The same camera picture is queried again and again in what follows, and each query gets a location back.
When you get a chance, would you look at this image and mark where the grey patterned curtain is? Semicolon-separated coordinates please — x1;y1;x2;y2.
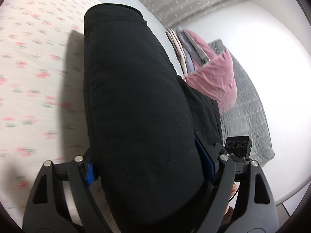
117;0;249;28

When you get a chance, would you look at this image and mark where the stack of folded clothes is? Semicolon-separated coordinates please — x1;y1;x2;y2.
165;25;211;76

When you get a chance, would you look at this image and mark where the black padded jacket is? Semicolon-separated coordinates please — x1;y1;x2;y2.
83;3;223;233

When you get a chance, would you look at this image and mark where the pink velvet garment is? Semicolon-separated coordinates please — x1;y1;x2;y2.
185;29;238;114

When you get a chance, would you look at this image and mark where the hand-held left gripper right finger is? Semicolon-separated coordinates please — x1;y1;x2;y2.
190;132;280;233

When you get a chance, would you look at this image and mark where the grey quilt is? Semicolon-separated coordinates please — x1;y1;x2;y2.
208;39;275;168

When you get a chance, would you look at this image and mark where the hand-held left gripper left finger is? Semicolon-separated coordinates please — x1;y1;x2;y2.
22;154;110;233

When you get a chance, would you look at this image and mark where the person's right hand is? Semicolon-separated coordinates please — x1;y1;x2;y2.
225;183;240;226

